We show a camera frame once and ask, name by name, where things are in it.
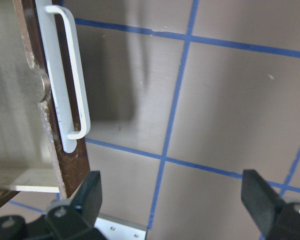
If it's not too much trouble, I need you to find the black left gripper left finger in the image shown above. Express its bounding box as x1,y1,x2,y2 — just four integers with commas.
70,170,102,227

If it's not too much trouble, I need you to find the white drawer handle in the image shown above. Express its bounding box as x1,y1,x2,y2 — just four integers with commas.
35,0,91,154

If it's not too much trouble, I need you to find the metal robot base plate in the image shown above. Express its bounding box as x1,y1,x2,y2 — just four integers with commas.
94,214,148,240

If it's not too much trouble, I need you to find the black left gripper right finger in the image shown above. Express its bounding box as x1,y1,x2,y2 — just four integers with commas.
240,169,286,236

